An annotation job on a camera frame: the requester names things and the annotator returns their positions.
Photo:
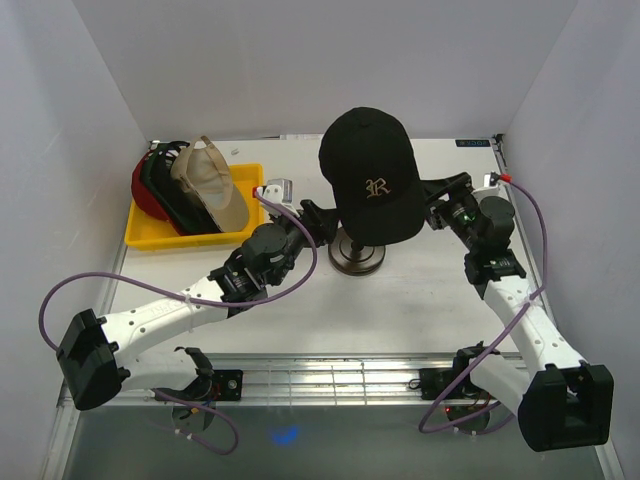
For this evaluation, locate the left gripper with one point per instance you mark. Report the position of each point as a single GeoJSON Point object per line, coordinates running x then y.
{"type": "Point", "coordinates": [322, 224]}

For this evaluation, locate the black cap gold letter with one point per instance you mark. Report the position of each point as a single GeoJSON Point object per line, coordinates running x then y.
{"type": "Point", "coordinates": [367, 157]}

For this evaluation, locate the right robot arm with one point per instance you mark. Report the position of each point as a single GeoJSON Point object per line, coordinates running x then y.
{"type": "Point", "coordinates": [558, 398]}

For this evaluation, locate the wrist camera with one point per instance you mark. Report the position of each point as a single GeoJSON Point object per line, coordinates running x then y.
{"type": "Point", "coordinates": [278, 191]}
{"type": "Point", "coordinates": [492, 183]}

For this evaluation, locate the yellow plastic tray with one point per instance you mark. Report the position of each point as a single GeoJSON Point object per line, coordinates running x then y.
{"type": "Point", "coordinates": [146, 233]}

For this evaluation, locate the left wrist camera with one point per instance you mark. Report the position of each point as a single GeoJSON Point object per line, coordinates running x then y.
{"type": "Point", "coordinates": [278, 191]}

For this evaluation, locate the red cap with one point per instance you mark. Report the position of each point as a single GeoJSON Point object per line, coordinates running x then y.
{"type": "Point", "coordinates": [146, 200]}

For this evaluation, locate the beige mannequin head stand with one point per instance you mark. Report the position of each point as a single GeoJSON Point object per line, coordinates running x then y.
{"type": "Point", "coordinates": [353, 259]}

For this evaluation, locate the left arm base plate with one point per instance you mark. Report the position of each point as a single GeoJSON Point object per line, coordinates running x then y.
{"type": "Point", "coordinates": [227, 385]}

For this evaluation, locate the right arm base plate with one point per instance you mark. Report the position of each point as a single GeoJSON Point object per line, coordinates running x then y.
{"type": "Point", "coordinates": [433, 381]}

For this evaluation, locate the aluminium frame rail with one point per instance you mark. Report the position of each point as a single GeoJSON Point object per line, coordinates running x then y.
{"type": "Point", "coordinates": [325, 380]}

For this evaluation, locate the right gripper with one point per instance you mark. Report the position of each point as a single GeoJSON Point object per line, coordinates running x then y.
{"type": "Point", "coordinates": [458, 189]}

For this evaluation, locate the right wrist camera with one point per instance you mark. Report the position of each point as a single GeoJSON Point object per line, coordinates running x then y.
{"type": "Point", "coordinates": [492, 183]}

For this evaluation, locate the beige cap black letter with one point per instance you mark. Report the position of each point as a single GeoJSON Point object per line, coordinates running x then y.
{"type": "Point", "coordinates": [203, 175]}

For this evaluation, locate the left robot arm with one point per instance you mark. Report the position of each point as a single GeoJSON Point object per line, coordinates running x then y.
{"type": "Point", "coordinates": [242, 282]}

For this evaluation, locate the black cap in tray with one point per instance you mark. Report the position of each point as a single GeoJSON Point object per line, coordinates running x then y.
{"type": "Point", "coordinates": [201, 220]}

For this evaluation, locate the dark green cap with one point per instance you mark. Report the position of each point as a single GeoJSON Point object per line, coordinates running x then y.
{"type": "Point", "coordinates": [156, 175]}

